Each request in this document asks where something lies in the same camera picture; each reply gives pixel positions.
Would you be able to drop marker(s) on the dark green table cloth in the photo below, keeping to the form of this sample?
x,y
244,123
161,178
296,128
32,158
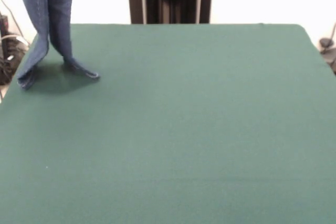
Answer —
x,y
170,129

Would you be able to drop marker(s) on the blue denim jeans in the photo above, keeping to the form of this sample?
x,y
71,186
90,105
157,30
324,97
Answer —
x,y
60,11

